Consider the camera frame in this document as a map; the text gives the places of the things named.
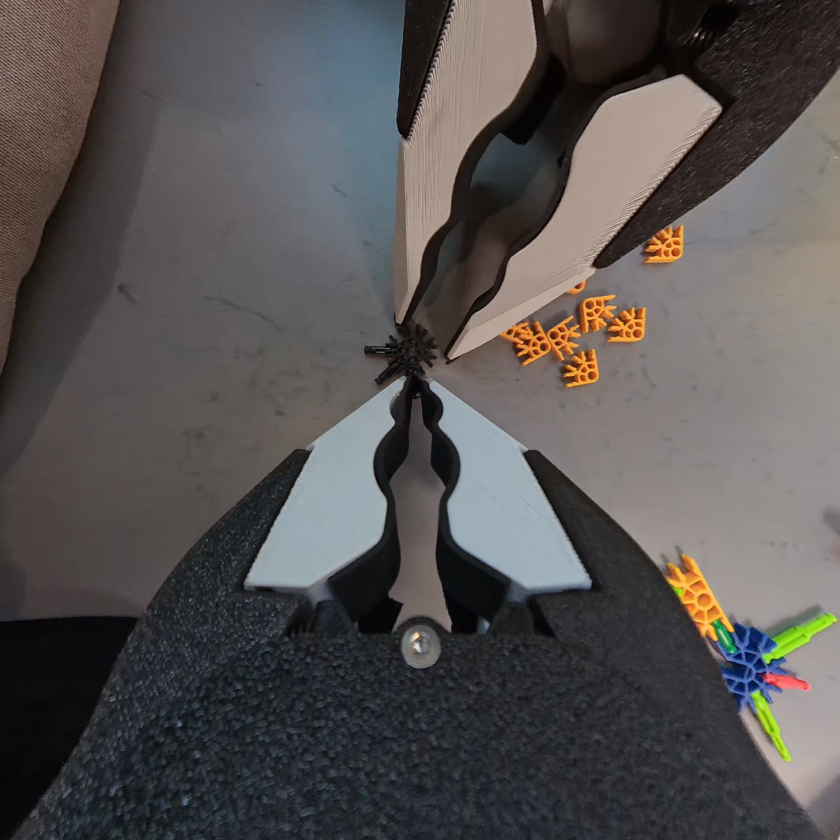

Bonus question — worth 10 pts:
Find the black snowflake connector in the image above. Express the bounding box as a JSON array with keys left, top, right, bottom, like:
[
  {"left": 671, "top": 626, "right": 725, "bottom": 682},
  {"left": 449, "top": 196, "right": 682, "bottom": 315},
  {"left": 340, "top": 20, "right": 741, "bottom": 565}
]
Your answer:
[{"left": 387, "top": 325, "right": 438, "bottom": 379}]

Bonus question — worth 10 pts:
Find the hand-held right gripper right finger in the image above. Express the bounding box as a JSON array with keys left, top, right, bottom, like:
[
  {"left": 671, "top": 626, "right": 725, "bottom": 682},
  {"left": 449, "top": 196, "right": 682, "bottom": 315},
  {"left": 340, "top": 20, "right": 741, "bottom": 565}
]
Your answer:
[{"left": 416, "top": 379, "right": 593, "bottom": 635}]

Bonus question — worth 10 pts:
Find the blue green assembly with red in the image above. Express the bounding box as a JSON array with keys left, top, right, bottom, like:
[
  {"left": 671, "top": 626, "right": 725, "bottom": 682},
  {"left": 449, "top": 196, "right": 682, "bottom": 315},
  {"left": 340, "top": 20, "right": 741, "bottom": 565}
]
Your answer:
[{"left": 663, "top": 554, "right": 839, "bottom": 762}]

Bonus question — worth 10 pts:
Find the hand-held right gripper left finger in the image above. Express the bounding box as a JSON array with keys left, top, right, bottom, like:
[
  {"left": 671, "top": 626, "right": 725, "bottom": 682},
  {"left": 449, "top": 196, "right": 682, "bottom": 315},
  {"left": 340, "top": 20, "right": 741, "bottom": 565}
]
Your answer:
[{"left": 243, "top": 377, "right": 412, "bottom": 634}]

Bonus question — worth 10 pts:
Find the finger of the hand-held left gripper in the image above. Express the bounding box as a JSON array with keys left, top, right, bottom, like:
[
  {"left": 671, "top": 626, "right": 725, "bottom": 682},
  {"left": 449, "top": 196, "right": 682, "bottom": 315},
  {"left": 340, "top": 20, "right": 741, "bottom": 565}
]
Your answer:
[
  {"left": 445, "top": 73, "right": 724, "bottom": 363},
  {"left": 394, "top": 0, "right": 551, "bottom": 327}
]

